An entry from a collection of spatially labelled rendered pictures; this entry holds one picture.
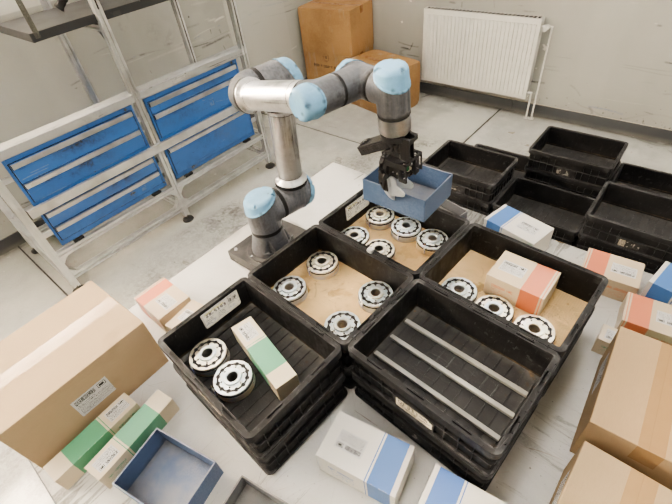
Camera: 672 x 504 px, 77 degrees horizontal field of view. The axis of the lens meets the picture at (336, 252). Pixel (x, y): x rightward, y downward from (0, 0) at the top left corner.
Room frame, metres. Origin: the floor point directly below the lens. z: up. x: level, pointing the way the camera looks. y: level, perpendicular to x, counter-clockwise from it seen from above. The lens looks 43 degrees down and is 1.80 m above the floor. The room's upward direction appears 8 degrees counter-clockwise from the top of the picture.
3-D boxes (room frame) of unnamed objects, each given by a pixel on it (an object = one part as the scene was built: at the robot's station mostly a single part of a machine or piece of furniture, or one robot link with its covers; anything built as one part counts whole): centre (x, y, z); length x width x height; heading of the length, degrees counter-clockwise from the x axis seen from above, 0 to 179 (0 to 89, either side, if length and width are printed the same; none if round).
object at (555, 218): (1.56, -1.04, 0.31); 0.40 x 0.30 x 0.34; 45
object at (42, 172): (2.21, 1.31, 0.60); 0.72 x 0.03 x 0.56; 135
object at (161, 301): (0.99, 0.61, 0.74); 0.16 x 0.12 x 0.07; 44
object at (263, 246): (1.21, 0.24, 0.80); 0.15 x 0.15 x 0.10
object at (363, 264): (0.84, 0.03, 0.87); 0.40 x 0.30 x 0.11; 42
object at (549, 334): (0.61, -0.48, 0.86); 0.10 x 0.10 x 0.01
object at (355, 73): (0.96, -0.10, 1.42); 0.11 x 0.11 x 0.08; 35
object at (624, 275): (0.86, -0.86, 0.74); 0.16 x 0.12 x 0.07; 50
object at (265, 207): (1.22, 0.24, 0.91); 0.13 x 0.12 x 0.14; 125
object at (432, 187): (0.97, -0.22, 1.11); 0.20 x 0.15 x 0.07; 46
